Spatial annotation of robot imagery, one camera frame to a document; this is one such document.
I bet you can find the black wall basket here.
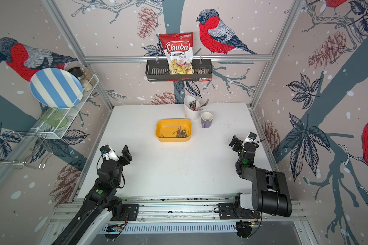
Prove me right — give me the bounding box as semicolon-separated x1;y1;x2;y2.
145;59;213;82

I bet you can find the white cutlery holder cup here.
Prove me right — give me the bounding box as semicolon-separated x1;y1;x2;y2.
184;95;200;120

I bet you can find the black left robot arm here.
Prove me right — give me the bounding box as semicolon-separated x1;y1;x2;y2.
53;145;132;245

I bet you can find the clear wire dish rack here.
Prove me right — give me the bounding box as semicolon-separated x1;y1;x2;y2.
0;74;100;169

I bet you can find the purple mug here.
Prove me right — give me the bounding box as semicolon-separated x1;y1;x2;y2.
201;112;214;129

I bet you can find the dark lid spice jar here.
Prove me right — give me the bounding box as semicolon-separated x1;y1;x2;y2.
68;67;89;88

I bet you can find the blue white striped plate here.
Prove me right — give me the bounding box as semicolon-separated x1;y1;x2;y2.
30;68;83;109

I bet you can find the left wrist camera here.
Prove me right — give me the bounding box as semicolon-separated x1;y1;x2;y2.
100;145;119;161

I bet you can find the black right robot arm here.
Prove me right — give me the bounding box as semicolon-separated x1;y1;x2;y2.
229;132;292;218

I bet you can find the red Chuba chips bag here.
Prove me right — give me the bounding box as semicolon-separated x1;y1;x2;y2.
159;32;194;75

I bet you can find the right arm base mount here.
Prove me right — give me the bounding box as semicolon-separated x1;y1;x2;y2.
215;203;261;220

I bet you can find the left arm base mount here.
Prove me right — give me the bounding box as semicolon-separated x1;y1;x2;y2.
111;204;140;221

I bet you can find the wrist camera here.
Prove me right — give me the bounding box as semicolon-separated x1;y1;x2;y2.
243;132;257;145
100;145;119;161

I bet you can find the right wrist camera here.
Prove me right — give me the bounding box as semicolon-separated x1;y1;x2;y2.
243;132;257;145

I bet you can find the yellow plastic storage box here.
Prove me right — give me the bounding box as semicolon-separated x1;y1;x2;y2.
155;118;192;143

